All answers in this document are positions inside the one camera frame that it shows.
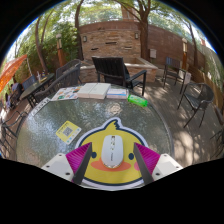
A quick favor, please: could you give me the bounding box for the white printed strip card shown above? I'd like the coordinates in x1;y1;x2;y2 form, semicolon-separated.
30;97;52;117

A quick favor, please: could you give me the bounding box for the colourful printed leaflet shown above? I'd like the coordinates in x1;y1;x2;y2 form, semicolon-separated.
50;85;83;102

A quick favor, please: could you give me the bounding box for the green packet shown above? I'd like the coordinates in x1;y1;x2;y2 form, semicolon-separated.
127;94;149;108

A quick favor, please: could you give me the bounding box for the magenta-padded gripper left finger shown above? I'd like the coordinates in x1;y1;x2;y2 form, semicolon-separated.
40;142;93;185

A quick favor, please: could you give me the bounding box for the dark wicker chair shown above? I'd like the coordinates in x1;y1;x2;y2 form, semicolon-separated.
33;64;82;103
55;59;82;79

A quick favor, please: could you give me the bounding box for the yellow duck mouse pad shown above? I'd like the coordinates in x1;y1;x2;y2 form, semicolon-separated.
73;117;161;188

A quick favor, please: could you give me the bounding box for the white computer mouse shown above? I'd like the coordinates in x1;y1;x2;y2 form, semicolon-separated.
100;134;124;169

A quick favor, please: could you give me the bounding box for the dark metal chair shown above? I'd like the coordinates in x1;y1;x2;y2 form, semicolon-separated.
0;109;29;158
209;113;224;158

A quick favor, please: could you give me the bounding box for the person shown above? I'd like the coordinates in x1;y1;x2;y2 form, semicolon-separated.
7;82;24;108

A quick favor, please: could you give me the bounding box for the orange parasol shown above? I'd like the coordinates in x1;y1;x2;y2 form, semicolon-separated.
0;54;29;93

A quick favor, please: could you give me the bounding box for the dark slatted chair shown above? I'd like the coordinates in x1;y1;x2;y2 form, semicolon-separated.
162;56;193;94

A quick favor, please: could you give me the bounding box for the blue-grey chair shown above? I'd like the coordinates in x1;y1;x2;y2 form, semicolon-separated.
21;74;37;90

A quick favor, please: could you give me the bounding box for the grey wall box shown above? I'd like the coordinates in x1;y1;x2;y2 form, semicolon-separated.
149;48;158;60

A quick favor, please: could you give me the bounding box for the dark round table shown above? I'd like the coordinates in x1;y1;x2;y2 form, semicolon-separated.
19;73;56;108

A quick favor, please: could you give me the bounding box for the yellow square card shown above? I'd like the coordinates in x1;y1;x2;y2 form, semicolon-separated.
55;120;83;145

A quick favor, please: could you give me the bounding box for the tree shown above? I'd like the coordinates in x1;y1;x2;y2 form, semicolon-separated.
33;14;54;74
113;0;158;61

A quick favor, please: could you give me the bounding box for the small white blue book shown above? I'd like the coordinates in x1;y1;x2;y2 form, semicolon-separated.
106;87;129;100

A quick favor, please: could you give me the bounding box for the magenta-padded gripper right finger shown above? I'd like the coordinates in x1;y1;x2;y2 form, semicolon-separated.
133;142;184;185

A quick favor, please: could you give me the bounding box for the white open book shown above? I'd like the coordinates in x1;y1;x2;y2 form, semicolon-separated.
77;82;112;100

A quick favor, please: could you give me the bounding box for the wooden lamp post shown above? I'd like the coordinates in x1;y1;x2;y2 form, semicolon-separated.
181;37;189;70
55;33;68;68

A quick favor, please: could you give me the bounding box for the black slatted armchair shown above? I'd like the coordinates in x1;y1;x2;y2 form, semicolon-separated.
91;55;148;97

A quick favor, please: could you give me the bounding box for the dark mesh chair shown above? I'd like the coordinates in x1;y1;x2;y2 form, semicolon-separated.
177;82;215;129

